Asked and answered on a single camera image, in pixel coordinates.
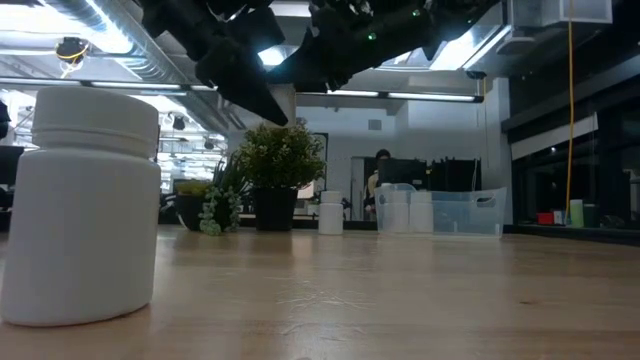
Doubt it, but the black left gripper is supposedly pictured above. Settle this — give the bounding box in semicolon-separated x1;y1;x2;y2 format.
141;0;290;127

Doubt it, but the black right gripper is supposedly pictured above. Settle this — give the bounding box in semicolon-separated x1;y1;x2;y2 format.
268;0;437;94

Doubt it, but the clear plastic basket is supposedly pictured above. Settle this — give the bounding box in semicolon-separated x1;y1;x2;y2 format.
373;182;508;239

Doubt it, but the bushy potted plant black pot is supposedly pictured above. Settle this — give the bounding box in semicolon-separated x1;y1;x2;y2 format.
238;117;327;232

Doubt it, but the person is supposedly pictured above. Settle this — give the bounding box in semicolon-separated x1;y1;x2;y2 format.
363;148;394;222

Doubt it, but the long linear ceiling light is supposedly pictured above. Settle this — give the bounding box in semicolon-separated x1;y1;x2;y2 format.
0;77;485;104

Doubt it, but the potted succulent plant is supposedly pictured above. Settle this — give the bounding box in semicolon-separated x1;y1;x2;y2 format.
173;154;254;237

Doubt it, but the black monitor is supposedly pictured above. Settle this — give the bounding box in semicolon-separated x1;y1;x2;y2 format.
0;144;25;186

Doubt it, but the light green cup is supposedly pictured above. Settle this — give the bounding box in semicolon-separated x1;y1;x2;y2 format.
569;198;585;229

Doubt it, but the dark green cup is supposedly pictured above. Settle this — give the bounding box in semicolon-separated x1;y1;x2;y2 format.
582;202;600;229

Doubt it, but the black ceiling cord reel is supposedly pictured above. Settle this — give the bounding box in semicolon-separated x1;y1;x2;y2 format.
54;36;91;79

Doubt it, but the yellow hanging cable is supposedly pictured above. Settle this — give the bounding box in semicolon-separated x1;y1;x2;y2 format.
563;0;576;224

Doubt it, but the black aluminium table frame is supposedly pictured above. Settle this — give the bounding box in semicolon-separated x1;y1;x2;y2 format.
0;209;640;247

